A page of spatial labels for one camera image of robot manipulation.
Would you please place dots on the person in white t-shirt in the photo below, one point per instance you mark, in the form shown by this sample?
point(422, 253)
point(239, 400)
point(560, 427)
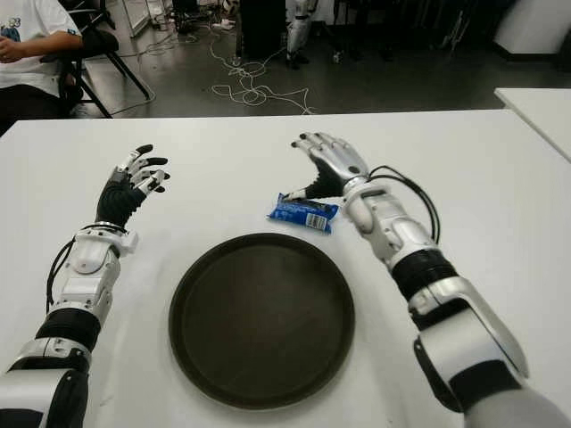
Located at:
point(27, 53)

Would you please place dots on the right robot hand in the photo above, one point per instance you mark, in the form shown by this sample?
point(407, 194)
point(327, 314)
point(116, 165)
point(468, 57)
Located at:
point(339, 162)

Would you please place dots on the black folding chair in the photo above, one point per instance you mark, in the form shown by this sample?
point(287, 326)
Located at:
point(100, 44)

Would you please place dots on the white board panel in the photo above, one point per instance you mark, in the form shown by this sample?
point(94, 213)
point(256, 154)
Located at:
point(136, 15)

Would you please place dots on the blue Oreo pack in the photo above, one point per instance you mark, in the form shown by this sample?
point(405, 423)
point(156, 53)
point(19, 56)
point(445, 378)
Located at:
point(303, 214)

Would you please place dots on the round dark brown tray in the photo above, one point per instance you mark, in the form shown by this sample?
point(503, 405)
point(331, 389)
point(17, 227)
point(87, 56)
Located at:
point(262, 321)

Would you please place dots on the white side table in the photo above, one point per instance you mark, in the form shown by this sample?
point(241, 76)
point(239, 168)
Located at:
point(540, 111)

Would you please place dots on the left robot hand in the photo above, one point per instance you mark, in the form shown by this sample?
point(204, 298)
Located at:
point(117, 200)

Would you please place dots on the white cabinet with black base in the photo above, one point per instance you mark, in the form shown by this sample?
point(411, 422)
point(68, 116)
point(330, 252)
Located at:
point(531, 27)

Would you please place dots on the silver humanoid robot legs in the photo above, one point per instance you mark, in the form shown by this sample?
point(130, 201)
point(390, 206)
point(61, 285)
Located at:
point(296, 31)

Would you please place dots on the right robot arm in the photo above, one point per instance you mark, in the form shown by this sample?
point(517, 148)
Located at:
point(450, 285)

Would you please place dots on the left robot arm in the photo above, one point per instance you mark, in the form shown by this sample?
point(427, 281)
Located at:
point(85, 276)

